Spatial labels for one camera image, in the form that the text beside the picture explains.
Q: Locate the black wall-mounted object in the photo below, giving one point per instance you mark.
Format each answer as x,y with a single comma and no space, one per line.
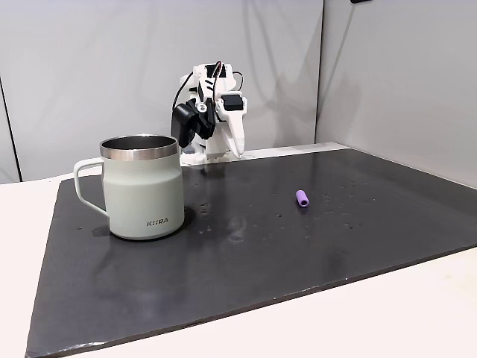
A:
360,1

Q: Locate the sage green steel-rimmed mug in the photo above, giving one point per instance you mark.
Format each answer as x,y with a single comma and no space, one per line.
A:
141,194

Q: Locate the black table mat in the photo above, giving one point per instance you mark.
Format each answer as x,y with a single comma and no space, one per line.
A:
231,283

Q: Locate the black oval camera box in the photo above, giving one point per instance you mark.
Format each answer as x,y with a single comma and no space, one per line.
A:
183,123

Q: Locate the purple ribbed pen grip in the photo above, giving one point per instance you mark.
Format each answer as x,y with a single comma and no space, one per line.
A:
302,198

